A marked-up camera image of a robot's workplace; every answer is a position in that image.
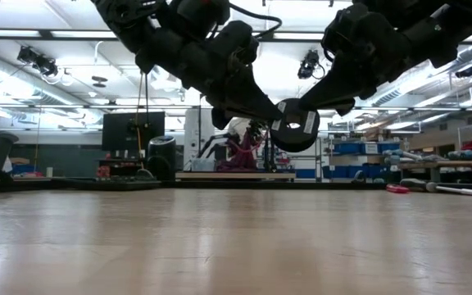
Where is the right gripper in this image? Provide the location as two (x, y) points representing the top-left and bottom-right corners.
(298, 2), (429, 117)

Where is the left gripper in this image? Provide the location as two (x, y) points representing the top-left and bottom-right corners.
(134, 24), (285, 131)

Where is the black cord spool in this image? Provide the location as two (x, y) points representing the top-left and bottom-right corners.
(269, 97), (321, 153)

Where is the wooden background table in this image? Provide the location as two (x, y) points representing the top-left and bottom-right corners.
(175, 170), (297, 181)

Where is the grey wrapped bundle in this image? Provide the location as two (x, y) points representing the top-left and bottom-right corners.
(447, 149), (472, 161)
(383, 149), (438, 163)

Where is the black monitor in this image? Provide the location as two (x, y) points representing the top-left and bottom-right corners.
(101, 111), (166, 152)

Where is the wooden workbench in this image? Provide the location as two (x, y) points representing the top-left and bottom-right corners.
(397, 159), (472, 184)

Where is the blue crate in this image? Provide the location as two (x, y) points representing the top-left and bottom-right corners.
(11, 163), (36, 177)

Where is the black ceiling camera with cable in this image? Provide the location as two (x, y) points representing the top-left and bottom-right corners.
(297, 49), (326, 81)

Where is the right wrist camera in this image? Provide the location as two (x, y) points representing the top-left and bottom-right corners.
(321, 2), (370, 57)

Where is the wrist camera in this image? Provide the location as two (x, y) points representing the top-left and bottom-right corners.
(206, 20), (261, 66)
(321, 2), (370, 57)

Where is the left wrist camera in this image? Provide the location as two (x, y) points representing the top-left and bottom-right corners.
(206, 20), (261, 66)

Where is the black table frame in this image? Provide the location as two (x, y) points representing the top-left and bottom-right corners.
(0, 157), (472, 194)

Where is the black left camera cable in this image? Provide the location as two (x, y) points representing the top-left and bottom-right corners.
(227, 2), (284, 40)

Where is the grey-handled screwdriver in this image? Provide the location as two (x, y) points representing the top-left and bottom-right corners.
(399, 178), (472, 197)

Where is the black ceiling camera rig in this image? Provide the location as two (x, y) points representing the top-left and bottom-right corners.
(16, 44), (60, 78)

